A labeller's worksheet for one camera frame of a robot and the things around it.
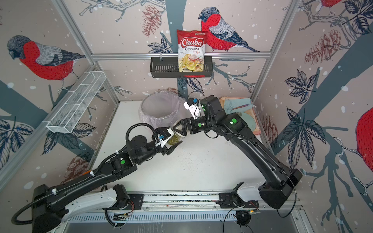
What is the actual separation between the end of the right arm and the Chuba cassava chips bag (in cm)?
44

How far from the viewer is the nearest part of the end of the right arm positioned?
545 mm

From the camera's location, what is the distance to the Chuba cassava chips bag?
2.78ft
